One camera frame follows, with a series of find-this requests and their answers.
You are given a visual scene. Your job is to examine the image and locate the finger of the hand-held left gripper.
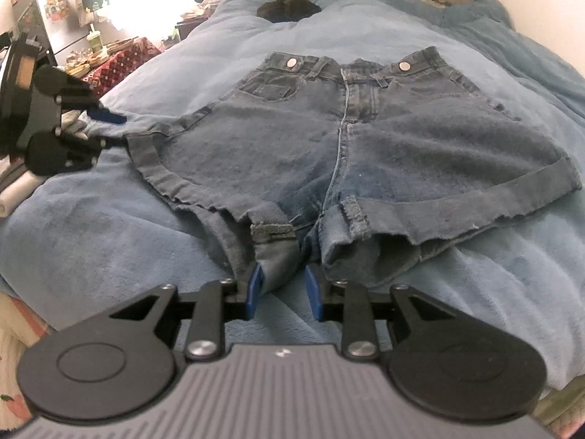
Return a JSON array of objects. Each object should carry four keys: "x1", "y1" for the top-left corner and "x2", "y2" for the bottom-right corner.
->
[
  {"x1": 61, "y1": 132, "x2": 131, "y2": 168},
  {"x1": 56, "y1": 75, "x2": 129, "y2": 125}
]

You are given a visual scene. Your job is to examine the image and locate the blue fleece blanket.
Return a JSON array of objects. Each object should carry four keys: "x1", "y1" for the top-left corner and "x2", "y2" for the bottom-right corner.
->
[{"x1": 0, "y1": 0, "x2": 585, "y2": 391}]

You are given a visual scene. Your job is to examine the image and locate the blue denim shorts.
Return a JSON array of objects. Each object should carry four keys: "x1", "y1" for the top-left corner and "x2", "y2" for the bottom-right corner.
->
[{"x1": 124, "y1": 46, "x2": 575, "y2": 294}]

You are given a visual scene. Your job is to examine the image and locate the green mattress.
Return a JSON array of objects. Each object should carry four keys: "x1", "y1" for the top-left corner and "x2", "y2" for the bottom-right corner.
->
[{"x1": 532, "y1": 372, "x2": 583, "y2": 422}]

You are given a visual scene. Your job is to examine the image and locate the silver fridge with magnets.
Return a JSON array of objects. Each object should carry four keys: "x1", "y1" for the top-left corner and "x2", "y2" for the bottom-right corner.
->
[{"x1": 9, "y1": 0, "x2": 99, "y2": 62}]

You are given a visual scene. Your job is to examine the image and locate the dark wooden nightstand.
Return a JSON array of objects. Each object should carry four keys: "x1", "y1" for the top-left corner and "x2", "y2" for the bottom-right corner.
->
[{"x1": 176, "y1": 18, "x2": 206, "y2": 42}]

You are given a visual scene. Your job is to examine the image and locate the green drink cup with straw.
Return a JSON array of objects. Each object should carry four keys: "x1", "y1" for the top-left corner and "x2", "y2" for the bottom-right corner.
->
[{"x1": 87, "y1": 23, "x2": 104, "y2": 54}]

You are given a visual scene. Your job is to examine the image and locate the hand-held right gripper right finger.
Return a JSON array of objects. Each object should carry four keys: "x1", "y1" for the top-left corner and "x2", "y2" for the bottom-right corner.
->
[{"x1": 304, "y1": 263, "x2": 463, "y2": 361}]

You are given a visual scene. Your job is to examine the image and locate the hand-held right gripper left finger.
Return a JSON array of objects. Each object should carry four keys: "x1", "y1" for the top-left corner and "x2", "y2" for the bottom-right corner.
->
[{"x1": 107, "y1": 263, "x2": 267, "y2": 363}]

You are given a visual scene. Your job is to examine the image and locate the black furry lump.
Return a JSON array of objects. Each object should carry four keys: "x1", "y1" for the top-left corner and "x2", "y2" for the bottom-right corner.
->
[{"x1": 256, "y1": 0, "x2": 321, "y2": 24}]

